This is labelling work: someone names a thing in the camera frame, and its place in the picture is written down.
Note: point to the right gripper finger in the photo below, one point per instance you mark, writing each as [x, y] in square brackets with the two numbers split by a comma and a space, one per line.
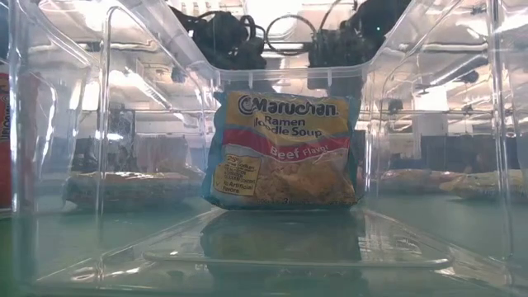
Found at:
[330, 87]

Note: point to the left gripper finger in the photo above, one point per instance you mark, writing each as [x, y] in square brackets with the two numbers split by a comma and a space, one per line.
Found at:
[247, 86]

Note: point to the Maruchan beef ramen pack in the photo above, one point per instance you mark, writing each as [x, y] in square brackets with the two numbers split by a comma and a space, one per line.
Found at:
[128, 187]
[284, 165]

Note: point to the clear plastic bin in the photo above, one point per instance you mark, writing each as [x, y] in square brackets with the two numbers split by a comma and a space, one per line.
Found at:
[103, 123]
[500, 123]
[288, 247]

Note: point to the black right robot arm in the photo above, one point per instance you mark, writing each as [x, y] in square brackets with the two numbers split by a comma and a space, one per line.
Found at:
[379, 16]

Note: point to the white glowing lamp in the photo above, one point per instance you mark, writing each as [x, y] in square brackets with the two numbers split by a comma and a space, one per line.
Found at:
[90, 97]

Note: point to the green table mat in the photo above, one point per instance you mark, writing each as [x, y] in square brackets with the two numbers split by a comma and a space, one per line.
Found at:
[412, 214]

